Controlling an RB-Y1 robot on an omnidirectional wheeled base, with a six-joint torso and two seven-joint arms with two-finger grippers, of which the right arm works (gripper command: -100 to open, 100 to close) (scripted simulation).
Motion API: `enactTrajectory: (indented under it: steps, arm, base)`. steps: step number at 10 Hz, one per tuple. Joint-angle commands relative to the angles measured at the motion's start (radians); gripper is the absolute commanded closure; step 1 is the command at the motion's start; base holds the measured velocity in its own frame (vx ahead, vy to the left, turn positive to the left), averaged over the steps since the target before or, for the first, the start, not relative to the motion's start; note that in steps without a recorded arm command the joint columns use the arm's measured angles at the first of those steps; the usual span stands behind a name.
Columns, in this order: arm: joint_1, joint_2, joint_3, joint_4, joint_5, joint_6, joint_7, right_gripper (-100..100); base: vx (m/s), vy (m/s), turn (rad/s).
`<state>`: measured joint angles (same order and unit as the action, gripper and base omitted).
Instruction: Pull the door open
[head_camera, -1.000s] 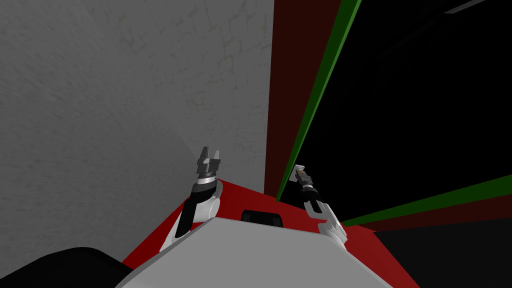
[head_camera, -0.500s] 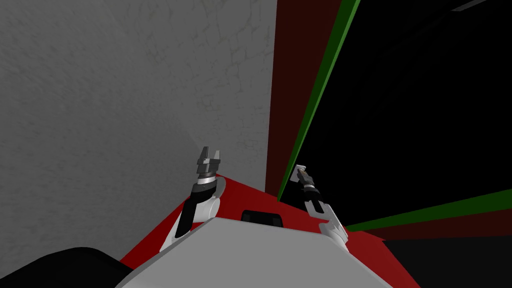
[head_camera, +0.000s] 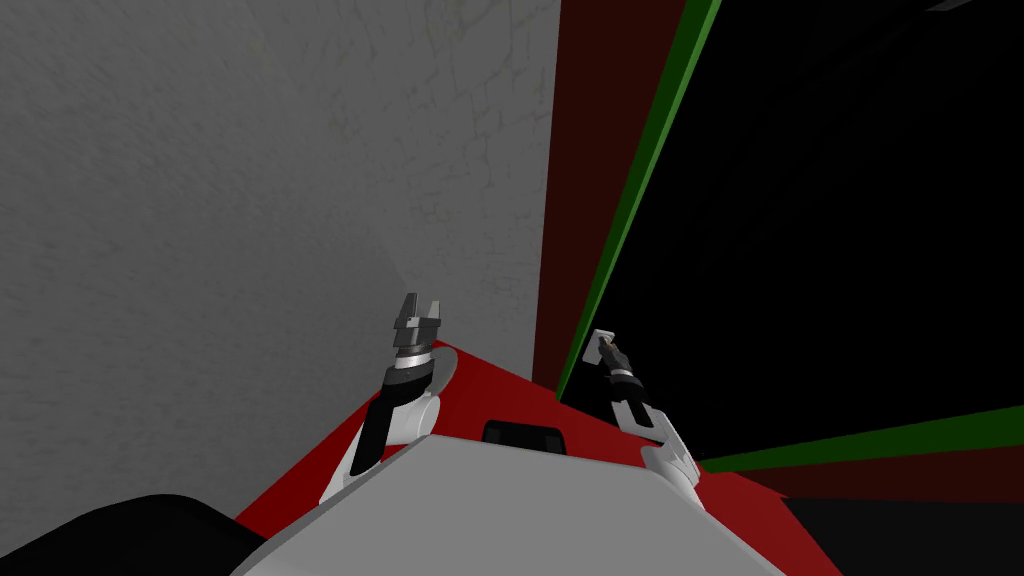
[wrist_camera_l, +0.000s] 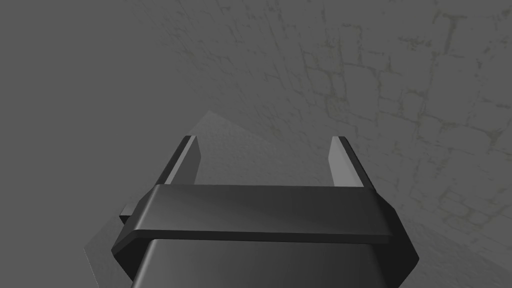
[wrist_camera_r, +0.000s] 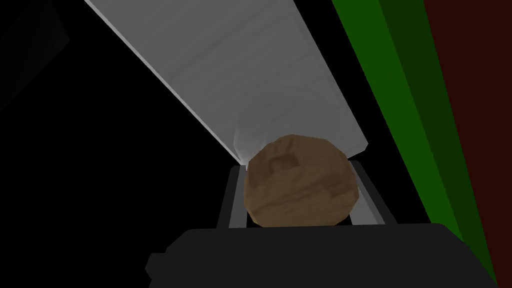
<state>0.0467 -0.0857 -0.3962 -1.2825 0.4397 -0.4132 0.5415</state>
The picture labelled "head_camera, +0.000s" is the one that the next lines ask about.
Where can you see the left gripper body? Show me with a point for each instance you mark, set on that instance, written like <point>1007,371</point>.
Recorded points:
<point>416,334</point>

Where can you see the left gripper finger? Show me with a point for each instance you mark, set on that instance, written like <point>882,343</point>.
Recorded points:
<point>434,311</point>
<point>410,306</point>

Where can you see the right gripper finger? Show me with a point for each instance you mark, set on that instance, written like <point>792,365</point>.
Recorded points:
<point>600,346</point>

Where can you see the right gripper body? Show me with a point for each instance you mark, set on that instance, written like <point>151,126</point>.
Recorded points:
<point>614,358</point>

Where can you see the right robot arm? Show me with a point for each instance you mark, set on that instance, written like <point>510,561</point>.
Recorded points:
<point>658,438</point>

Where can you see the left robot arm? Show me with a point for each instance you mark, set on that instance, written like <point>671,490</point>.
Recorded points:
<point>400,408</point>

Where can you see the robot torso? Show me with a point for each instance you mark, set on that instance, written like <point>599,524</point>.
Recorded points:
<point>512,512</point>

